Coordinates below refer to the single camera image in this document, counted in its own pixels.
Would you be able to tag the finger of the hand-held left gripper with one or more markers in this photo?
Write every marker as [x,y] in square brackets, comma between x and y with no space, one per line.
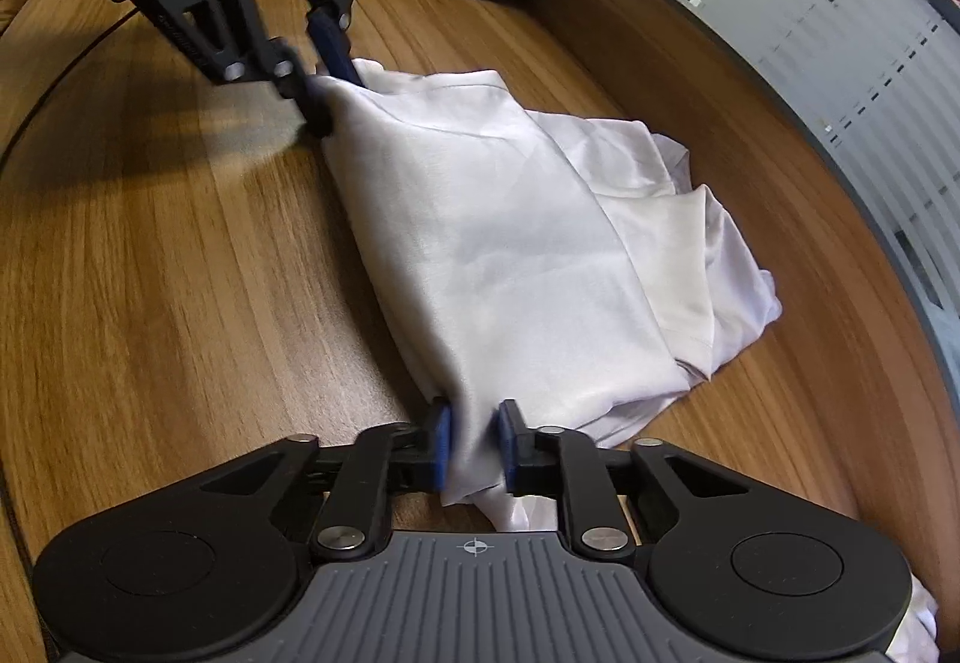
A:
[334,44]
[307,93]

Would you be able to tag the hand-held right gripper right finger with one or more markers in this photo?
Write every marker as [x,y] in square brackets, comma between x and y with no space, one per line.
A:
[510,445]

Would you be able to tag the white button shirt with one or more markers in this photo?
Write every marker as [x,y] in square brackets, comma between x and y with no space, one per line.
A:
[487,243]

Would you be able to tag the crumpled white shirt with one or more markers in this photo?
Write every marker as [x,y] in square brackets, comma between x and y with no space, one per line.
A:
[919,625]

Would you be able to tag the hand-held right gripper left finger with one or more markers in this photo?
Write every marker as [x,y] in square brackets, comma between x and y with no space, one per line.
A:
[444,445]

